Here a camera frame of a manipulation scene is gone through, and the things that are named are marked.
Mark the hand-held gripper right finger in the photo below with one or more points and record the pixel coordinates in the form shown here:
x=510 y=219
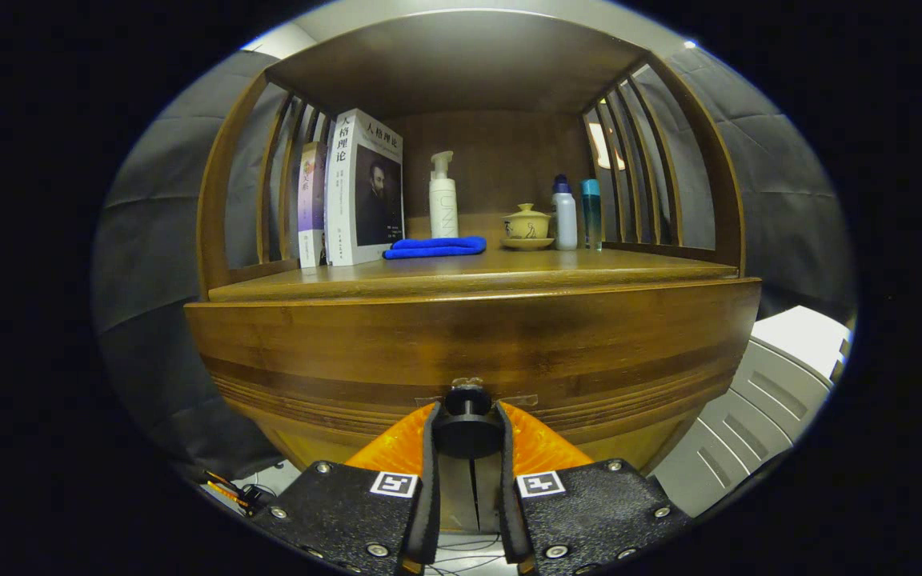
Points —
x=589 y=520

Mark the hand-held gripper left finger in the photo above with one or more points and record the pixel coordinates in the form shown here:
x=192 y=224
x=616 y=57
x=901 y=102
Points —
x=349 y=520

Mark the black drawer knob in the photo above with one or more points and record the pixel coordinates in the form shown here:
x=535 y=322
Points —
x=467 y=428

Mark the wooden drawer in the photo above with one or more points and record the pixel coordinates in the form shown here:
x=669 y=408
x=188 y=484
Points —
x=429 y=344

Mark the white plastic drawer unit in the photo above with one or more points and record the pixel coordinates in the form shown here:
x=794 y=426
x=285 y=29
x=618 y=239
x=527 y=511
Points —
x=773 y=392

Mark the wooden countertop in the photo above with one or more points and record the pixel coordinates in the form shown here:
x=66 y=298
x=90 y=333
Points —
x=469 y=276

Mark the wooden cabinet with slatted shelf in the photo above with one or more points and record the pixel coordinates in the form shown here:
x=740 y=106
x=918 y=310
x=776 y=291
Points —
x=469 y=72

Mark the small orange black object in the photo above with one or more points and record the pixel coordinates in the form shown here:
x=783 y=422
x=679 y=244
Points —
x=233 y=490

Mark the blue folded cloth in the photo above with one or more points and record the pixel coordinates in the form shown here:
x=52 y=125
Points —
x=437 y=246

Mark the yellow lidded teacup with saucer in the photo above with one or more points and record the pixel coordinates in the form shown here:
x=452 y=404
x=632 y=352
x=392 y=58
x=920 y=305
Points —
x=527 y=226

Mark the white bottle with blue cap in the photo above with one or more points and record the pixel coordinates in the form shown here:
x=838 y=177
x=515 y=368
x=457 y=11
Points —
x=564 y=220

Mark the slim teal bottle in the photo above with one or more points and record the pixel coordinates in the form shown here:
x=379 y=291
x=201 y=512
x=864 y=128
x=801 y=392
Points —
x=591 y=216

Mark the purple book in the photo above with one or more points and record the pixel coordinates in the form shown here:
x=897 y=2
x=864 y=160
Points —
x=311 y=208

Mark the white pump bottle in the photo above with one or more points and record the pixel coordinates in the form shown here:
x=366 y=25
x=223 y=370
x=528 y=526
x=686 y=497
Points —
x=443 y=208

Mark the white book with portrait cover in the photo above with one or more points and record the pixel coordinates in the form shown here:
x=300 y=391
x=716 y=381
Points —
x=365 y=192

